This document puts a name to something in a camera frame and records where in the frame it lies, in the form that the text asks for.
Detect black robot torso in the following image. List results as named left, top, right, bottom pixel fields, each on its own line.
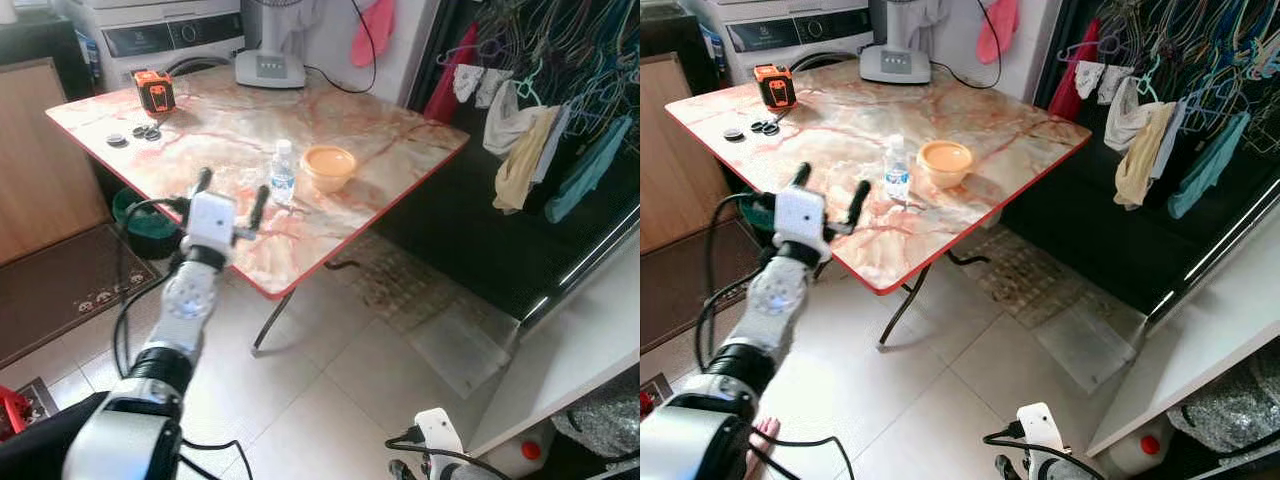
left=0, top=392, right=109, bottom=480

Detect green plastic bucket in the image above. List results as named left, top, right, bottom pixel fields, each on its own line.
left=111, top=187, right=188, bottom=262
left=742, top=195, right=791, bottom=249

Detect clothes hanger bundle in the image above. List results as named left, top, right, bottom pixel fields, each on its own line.
left=1095, top=0, right=1280, bottom=126
left=470, top=0, right=641, bottom=131

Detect clear water bottle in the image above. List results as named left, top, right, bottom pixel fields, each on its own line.
left=270, top=139, right=298, bottom=207
left=884, top=134, right=912, bottom=203

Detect white washing machine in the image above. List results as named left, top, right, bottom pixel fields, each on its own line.
left=690, top=0, right=876, bottom=86
left=65, top=0, right=247, bottom=93

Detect beige hanging garment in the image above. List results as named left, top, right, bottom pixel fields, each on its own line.
left=492, top=106, right=563, bottom=214
left=1113, top=100, right=1186, bottom=210

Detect patterned floor mat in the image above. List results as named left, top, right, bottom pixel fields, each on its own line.
left=945, top=225, right=1081, bottom=331
left=322, top=230, right=453, bottom=336

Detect orange plastic bowl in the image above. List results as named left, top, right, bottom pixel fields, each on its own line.
left=916, top=140, right=975, bottom=190
left=300, top=145, right=359, bottom=195

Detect teal hanging garment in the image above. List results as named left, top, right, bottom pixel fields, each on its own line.
left=544, top=114, right=634, bottom=225
left=1166, top=110, right=1253, bottom=221

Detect orange black laser level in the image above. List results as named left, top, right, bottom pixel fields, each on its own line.
left=133, top=70, right=178, bottom=115
left=753, top=63, right=799, bottom=109

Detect white fan base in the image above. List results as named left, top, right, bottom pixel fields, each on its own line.
left=234, top=0, right=323, bottom=90
left=859, top=0, right=951, bottom=86

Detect bare human foot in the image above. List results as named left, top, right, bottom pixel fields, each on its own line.
left=744, top=417, right=783, bottom=480

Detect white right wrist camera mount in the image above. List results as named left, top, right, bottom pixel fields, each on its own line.
left=414, top=407, right=465, bottom=480
left=1016, top=402, right=1067, bottom=480

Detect black glossy cabinet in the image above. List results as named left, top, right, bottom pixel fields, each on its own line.
left=372, top=95, right=641, bottom=326
left=1000, top=90, right=1280, bottom=321

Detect light wooden cabinet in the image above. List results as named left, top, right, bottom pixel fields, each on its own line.
left=0, top=57, right=113, bottom=267
left=640, top=52, right=716, bottom=254

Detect white jug red cap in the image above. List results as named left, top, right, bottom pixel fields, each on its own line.
left=497, top=425, right=557, bottom=480
left=1105, top=432, right=1173, bottom=477

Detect red hanging cloth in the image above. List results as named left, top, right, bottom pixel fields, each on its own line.
left=1046, top=18, right=1101, bottom=121
left=424, top=22, right=481, bottom=124

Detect white lace garment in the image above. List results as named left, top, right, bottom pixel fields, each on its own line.
left=452, top=62, right=488, bottom=105
left=1074, top=58, right=1109, bottom=101

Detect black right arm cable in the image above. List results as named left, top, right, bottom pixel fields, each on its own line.
left=983, top=425, right=1109, bottom=480
left=384, top=428, right=513, bottom=480

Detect pink hanging item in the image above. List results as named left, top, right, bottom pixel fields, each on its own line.
left=350, top=0, right=397, bottom=69
left=975, top=0, right=1021, bottom=66

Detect brown door mat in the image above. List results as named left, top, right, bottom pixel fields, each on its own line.
left=0, top=221, right=169, bottom=370
left=640, top=218, right=761, bottom=353

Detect white hanging garment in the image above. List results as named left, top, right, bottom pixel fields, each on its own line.
left=1103, top=76, right=1166, bottom=153
left=482, top=80, right=546, bottom=157

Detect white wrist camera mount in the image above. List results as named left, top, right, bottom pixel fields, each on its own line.
left=414, top=407, right=465, bottom=480
left=183, top=191, right=239, bottom=253
left=773, top=187, right=831, bottom=249
left=1016, top=402, right=1067, bottom=480

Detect marble top folding table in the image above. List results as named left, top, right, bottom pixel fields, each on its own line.
left=664, top=58, right=1093, bottom=349
left=45, top=64, right=471, bottom=357

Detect silver bubble wrap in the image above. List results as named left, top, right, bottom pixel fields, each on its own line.
left=1165, top=350, right=1280, bottom=466
left=550, top=365, right=641, bottom=463

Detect black power cord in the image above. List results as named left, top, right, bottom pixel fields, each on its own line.
left=303, top=0, right=403, bottom=97
left=928, top=0, right=1026, bottom=93

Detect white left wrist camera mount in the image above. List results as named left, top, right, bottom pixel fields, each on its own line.
left=183, top=191, right=239, bottom=253
left=773, top=187, right=831, bottom=249

